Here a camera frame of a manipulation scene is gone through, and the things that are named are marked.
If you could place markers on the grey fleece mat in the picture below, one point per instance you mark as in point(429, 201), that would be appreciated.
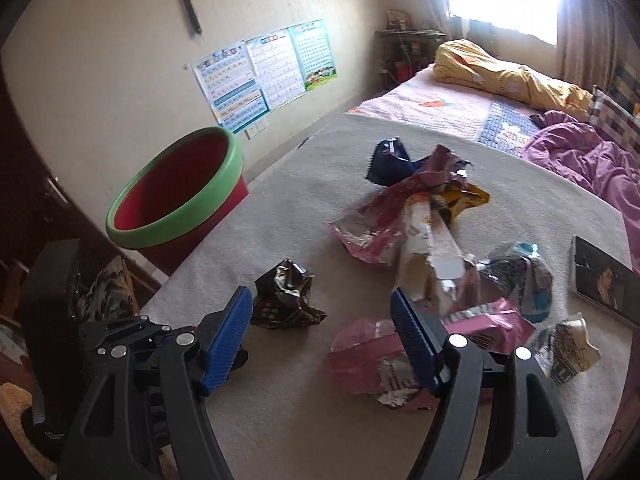
point(280, 200)

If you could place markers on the teal grid wall poster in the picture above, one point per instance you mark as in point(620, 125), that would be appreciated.
point(315, 52)

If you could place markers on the brown white checkered pillow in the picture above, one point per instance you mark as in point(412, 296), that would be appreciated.
point(617, 120)

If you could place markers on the white table wall poster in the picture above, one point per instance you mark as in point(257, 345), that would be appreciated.
point(277, 67)

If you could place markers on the purple star quilt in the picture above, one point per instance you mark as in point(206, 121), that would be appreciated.
point(585, 160)

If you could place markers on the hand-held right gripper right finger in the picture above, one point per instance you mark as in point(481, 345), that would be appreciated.
point(415, 345)

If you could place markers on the dark brown wrapper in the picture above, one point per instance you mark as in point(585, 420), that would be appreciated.
point(282, 295)

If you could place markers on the clear blue white packet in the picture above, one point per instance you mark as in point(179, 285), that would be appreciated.
point(520, 280)

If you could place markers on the bright pink foil packet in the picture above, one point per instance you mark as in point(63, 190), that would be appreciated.
point(370, 355)

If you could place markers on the dark checkered pillow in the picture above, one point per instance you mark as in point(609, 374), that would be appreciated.
point(627, 82)

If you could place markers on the small photo frame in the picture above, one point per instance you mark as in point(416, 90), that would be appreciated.
point(398, 19)

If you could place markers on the light blue row wall poster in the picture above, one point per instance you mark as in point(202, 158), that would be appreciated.
point(230, 90)

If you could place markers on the maroon pink torn packet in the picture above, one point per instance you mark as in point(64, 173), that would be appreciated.
point(380, 220)

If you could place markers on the yellow black snack packet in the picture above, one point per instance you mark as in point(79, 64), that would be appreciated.
point(462, 200)

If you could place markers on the smartphone with lit screen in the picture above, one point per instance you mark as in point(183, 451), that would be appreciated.
point(602, 280)

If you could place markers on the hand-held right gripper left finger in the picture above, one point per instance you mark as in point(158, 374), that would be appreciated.
point(227, 345)

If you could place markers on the dark side table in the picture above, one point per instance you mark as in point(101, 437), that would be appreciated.
point(400, 42)

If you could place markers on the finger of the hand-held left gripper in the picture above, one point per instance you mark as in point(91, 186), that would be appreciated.
point(135, 331)

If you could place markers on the yellow quilt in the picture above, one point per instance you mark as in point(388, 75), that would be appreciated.
point(500, 72)

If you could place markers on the floral cloth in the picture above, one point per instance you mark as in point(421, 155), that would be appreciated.
point(107, 290)

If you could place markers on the dark blue snack packet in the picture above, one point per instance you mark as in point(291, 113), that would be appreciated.
point(392, 160)

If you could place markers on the white yellow wrapper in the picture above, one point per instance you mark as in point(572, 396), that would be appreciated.
point(565, 350)

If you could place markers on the cream white torn packet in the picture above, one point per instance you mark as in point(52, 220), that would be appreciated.
point(432, 250)

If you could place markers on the pink printed bed sheet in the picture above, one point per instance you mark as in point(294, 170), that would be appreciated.
point(450, 105)

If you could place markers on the red bin with green rim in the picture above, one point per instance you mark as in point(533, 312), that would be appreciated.
point(150, 220)

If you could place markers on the white wall sockets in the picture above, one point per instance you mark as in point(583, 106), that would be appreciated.
point(256, 129)

